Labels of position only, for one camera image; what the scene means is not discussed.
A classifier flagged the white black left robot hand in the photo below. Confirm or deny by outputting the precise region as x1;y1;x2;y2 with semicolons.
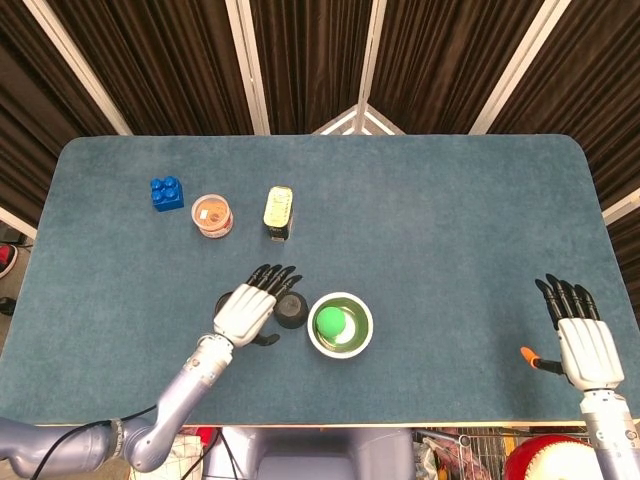
212;263;304;348

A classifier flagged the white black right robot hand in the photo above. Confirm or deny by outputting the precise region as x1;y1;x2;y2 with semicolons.
519;273;626;392

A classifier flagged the black round cup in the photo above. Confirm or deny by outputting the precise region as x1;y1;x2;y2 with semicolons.
273;293;308;330

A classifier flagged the orange fruit cup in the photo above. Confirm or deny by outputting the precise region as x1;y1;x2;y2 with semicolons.
190;194;235;239

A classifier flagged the green ball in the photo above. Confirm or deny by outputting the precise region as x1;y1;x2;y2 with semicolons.
316;308;347;340

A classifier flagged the black gold luncheon meat can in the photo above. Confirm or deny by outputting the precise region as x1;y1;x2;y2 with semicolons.
263;186;295;245

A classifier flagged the white bowl with green ball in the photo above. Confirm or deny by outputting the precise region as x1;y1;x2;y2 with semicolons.
306;292;375;357

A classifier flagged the blue toy building block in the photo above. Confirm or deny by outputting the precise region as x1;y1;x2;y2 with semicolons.
150;175;185;213

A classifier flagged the white checkered bag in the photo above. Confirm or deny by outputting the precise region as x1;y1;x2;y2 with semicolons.
164;433;204;480

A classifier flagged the lilac robot torso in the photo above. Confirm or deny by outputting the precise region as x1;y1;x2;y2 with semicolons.
202;426;416;480

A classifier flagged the blue felt table cover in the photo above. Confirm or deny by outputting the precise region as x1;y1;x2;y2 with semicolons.
0;133;640;428

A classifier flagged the white triangular screen foot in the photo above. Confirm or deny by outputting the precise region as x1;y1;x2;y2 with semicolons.
312;102;406;136

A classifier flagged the red shoe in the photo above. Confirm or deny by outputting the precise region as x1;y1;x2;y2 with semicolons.
0;243;20;280

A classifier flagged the dark brown pleated curtain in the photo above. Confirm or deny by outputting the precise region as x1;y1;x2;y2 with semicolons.
0;0;640;281

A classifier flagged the white screen frame bar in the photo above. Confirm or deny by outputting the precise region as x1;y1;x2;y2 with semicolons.
602;187;640;225
0;204;39;240

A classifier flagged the metal wire basket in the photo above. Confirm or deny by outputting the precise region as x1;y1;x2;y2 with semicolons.
414;427;524;480

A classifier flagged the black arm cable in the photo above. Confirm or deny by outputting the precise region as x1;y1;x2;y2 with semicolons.
49;404;159;480

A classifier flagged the white screen frame post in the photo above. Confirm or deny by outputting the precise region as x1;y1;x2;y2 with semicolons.
357;0;389;135
469;0;559;135
224;0;272;135
22;0;134;136

